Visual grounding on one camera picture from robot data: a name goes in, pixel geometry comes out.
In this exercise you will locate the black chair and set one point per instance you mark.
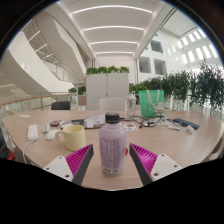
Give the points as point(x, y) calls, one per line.
point(60, 105)

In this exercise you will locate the small grey-white oval device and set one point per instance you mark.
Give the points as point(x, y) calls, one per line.
point(46, 128)

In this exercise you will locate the dark blue flat case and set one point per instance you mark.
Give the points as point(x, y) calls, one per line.
point(186, 123)

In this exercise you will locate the black notebook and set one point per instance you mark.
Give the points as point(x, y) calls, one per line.
point(78, 121)

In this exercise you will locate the white printed packet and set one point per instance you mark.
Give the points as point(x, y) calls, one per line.
point(66, 124)

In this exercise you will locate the purple drink bottle black cap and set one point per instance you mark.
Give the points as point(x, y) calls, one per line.
point(112, 150)

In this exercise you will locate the small white wedge-shaped object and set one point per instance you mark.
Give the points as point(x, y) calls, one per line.
point(190, 129)

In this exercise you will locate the white cabinet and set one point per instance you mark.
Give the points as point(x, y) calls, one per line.
point(106, 90)

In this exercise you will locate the small white folded packet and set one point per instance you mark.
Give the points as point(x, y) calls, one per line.
point(174, 126)

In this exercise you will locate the glass railing with wooden handrail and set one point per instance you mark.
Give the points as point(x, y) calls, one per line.
point(30, 97)

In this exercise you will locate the white power strip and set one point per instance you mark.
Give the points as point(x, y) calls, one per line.
point(33, 132)

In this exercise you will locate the pale yellow mug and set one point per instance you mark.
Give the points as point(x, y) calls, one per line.
point(75, 138)

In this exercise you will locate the small red and black box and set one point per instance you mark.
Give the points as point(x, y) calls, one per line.
point(55, 123)

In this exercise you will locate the white computer mouse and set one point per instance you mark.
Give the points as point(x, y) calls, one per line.
point(51, 135)

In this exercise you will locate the long green hedge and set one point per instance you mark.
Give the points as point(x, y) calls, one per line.
point(200, 83)

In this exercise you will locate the green tote bag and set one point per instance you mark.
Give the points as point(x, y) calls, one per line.
point(151, 103)

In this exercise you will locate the open printed booklet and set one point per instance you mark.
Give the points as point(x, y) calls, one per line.
point(95, 120)

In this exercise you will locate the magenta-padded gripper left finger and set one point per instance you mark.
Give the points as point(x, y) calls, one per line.
point(60, 166)

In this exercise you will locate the potted plants in planter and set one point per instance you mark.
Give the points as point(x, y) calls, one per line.
point(81, 90)

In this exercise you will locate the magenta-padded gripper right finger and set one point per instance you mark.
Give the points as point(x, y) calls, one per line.
point(163, 165)

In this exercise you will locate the green plants on cabinet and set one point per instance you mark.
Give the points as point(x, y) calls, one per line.
point(106, 70)

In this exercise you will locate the group of ceiling light strips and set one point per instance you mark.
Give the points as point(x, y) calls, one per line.
point(113, 28)

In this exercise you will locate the clear bottle with white cap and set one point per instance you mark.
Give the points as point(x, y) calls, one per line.
point(131, 105)

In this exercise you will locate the colourful sticker sheet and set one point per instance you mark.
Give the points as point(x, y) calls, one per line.
point(129, 126)

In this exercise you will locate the white chair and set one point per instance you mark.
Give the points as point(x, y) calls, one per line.
point(111, 104)

